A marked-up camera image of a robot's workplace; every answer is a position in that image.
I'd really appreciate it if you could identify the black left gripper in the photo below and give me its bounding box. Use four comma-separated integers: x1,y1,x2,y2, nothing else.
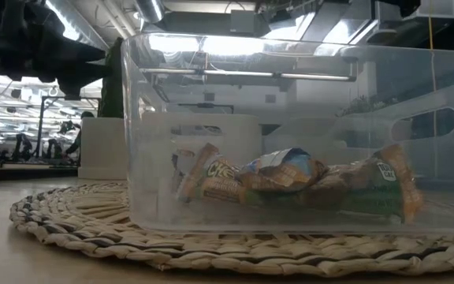
13,3,110,100

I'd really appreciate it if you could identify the orange green wrapper granola bar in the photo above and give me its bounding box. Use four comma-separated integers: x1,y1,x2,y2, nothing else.
174,142,251,204
237,148,329,193
301,144,425,225

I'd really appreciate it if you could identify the dark green plant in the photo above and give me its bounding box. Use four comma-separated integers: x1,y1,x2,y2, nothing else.
99,37,125,118

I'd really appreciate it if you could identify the person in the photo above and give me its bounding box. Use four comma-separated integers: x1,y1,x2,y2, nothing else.
64,111,95,161

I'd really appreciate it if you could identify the white cylindrical planter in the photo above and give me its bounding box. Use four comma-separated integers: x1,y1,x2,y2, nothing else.
77,116,128,181

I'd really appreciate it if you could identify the dark background table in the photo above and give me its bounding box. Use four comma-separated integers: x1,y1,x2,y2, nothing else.
0,159,79,181

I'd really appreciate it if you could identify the long ceiling light tube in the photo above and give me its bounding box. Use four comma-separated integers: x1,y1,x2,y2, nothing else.
138,68,357,83

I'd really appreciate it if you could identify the clear plastic bin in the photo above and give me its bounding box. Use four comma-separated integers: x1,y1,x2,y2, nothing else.
120,32,454,234

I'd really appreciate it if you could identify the white plastic bin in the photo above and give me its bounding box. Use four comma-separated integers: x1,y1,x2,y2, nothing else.
140,112,263,198
262,116,393,166

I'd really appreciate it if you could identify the round woven straw mat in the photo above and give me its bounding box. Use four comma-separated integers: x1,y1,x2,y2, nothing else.
9,180,454,277

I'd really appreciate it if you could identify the silver ceiling duct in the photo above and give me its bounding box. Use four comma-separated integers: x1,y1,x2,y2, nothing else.
134,0,165,24
43,0,112,52

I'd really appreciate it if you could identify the black metal frame stand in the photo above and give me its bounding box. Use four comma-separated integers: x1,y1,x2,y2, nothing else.
33,95,102,159

